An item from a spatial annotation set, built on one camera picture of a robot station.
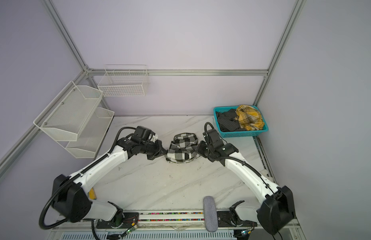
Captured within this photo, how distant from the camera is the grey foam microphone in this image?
0.71 m

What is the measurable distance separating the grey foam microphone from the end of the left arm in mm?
350

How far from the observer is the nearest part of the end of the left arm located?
1.92 feet
